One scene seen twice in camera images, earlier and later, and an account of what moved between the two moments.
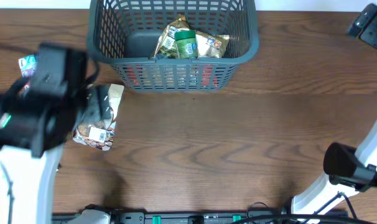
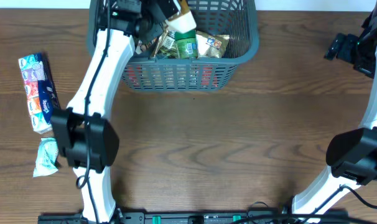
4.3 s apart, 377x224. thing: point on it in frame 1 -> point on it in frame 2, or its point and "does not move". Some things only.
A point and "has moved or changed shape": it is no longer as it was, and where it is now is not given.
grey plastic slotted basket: [173, 46] does not move
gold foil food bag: [209, 45] does not move
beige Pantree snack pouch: [92, 130] has moved or changed shape
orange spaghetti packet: [173, 76] does not move
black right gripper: [370, 35] -> [346, 43]
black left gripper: [105, 105] -> [153, 30]
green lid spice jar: [186, 43] does not move
